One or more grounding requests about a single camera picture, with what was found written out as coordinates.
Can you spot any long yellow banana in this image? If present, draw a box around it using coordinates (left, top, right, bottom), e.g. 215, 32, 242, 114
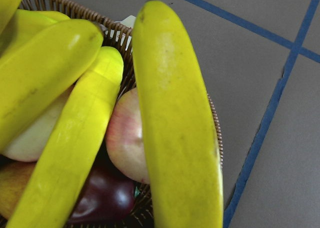
0, 19, 104, 150

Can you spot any brown wicker basket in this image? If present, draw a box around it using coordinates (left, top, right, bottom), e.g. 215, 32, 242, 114
18, 0, 224, 228

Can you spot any pink apple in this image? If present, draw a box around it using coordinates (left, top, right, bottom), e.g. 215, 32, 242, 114
105, 88, 150, 184

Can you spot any white paper price tag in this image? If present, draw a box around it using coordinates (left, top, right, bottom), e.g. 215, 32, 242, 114
105, 15, 136, 51

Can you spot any dark purple plum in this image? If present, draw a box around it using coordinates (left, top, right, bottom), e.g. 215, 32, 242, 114
67, 165, 136, 225

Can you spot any pale peach fruit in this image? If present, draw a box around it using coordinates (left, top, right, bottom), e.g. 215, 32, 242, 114
1, 86, 74, 162

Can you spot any yellow banana behind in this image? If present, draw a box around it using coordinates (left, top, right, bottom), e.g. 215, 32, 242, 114
6, 46, 124, 228

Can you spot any orange mango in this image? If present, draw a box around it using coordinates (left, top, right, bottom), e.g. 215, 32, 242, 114
0, 161, 36, 219

